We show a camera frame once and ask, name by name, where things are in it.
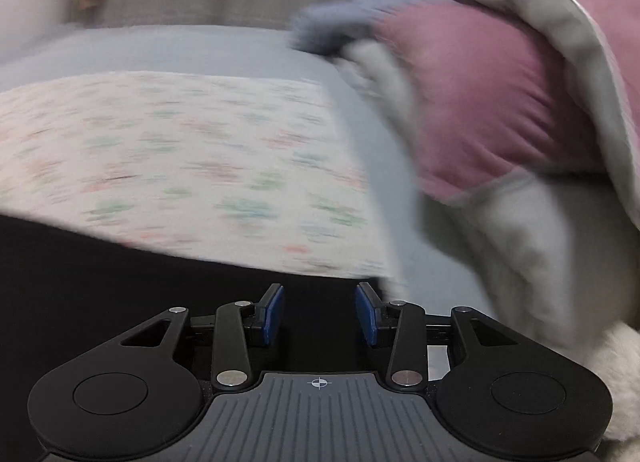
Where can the floral bed sheet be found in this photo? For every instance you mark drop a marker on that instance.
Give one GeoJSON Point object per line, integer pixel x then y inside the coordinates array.
{"type": "Point", "coordinates": [175, 156]}

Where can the lavender-blue fleece blanket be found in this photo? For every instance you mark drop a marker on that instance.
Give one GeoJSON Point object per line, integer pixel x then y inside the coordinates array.
{"type": "Point", "coordinates": [330, 26]}

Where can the black pants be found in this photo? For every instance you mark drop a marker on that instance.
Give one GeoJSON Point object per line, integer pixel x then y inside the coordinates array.
{"type": "Point", "coordinates": [75, 282]}

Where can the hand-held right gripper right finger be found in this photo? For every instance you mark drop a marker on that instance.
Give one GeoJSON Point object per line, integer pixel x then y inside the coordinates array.
{"type": "Point", "coordinates": [365, 314]}

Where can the grey quilt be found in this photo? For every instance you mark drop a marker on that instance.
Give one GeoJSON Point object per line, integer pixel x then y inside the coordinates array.
{"type": "Point", "coordinates": [525, 242]}

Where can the pink quilt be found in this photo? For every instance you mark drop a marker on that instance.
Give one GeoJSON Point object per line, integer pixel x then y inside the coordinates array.
{"type": "Point", "coordinates": [475, 91]}

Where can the white fluffy cloth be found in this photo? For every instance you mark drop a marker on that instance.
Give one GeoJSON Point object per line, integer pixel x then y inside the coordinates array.
{"type": "Point", "coordinates": [620, 372]}

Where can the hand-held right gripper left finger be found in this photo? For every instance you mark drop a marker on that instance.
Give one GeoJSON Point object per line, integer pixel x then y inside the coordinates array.
{"type": "Point", "coordinates": [272, 312]}

